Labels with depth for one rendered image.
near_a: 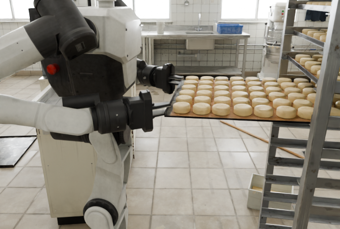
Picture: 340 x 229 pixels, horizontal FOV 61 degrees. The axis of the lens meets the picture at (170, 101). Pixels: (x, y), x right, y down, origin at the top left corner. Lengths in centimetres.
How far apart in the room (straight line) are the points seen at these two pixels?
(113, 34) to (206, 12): 476
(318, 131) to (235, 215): 151
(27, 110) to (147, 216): 154
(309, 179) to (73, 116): 62
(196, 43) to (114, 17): 415
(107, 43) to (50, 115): 26
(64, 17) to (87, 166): 126
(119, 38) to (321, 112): 57
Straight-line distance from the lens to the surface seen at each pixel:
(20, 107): 78
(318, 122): 78
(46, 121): 74
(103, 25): 85
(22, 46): 76
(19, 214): 242
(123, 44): 87
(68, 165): 190
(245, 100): 87
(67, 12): 76
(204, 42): 498
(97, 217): 120
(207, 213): 220
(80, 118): 74
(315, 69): 94
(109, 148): 103
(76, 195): 201
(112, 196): 118
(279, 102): 88
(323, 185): 91
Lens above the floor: 143
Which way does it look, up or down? 20 degrees down
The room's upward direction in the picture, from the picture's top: straight up
